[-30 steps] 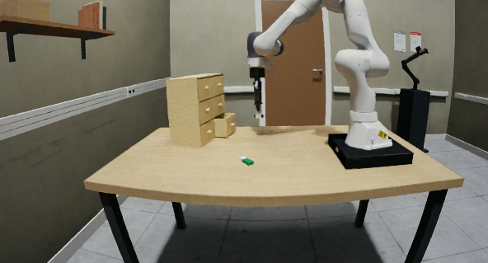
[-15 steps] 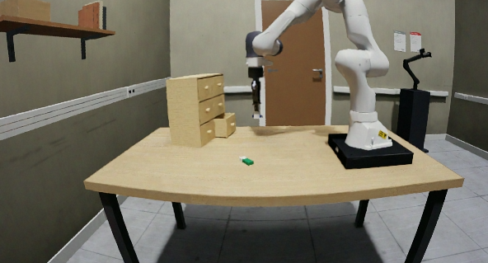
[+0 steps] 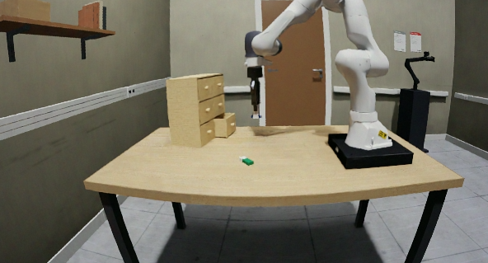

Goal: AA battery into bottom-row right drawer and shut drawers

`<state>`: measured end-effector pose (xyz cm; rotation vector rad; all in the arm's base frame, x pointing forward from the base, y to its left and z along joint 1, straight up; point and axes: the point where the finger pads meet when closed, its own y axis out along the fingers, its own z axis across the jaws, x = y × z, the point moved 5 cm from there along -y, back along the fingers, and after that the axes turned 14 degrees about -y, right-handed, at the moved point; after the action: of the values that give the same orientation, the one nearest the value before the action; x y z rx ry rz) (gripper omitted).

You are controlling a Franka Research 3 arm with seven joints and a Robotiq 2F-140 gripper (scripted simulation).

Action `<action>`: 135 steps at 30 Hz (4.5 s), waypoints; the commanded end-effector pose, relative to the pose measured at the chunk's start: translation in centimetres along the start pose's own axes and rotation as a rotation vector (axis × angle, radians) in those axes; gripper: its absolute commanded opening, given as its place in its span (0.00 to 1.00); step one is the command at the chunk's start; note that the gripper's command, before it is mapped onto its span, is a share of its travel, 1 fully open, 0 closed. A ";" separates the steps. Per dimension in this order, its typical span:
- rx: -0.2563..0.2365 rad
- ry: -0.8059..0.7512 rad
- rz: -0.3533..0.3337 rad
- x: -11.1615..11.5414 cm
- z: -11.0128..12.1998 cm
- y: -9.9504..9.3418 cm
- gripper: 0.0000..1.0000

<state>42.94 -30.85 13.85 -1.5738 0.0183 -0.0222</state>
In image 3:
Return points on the tan wooden chest of drawers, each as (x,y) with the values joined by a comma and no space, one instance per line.
(183,110)

